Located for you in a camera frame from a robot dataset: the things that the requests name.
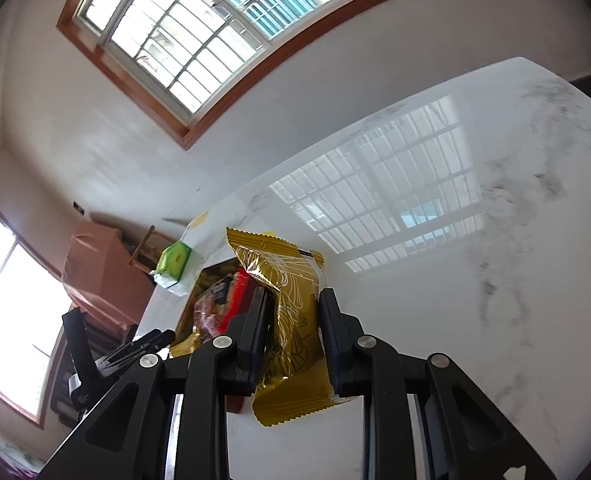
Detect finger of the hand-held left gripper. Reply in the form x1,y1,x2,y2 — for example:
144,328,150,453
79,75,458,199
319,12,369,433
94,343,142,379
122,329,177,359

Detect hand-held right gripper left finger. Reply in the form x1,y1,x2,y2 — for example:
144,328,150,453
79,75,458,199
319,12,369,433
38,287,275,480

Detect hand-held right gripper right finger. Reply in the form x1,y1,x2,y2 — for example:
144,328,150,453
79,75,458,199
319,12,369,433
318,287,556,480

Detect red and gold tin box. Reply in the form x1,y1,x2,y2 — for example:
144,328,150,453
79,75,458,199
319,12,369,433
168,257,261,415

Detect small gold snack packet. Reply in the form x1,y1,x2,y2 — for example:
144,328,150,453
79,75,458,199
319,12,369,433
225,226,361,428

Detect orange-brown snack packet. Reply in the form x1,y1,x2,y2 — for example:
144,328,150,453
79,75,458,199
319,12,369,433
192,292,231,338

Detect black sesame bar red label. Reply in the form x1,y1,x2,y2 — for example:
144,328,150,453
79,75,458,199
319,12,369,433
210,280,233,308

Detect green tissue pack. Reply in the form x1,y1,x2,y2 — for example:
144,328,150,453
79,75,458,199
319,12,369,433
152,241,196,296

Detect pink covered furniture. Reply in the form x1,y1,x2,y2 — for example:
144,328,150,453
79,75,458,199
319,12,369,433
61,221,156,341

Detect plain side window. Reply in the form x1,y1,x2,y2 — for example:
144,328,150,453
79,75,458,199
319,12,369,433
0,206,73,428

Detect wooden chair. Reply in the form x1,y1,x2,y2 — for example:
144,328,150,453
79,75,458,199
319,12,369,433
128,225,176,276

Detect white card with yellow mark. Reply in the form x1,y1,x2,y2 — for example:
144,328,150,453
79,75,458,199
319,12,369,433
162,210,211,261

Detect barred window with wooden frame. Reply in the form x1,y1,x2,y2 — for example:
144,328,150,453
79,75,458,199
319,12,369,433
56,0,421,150

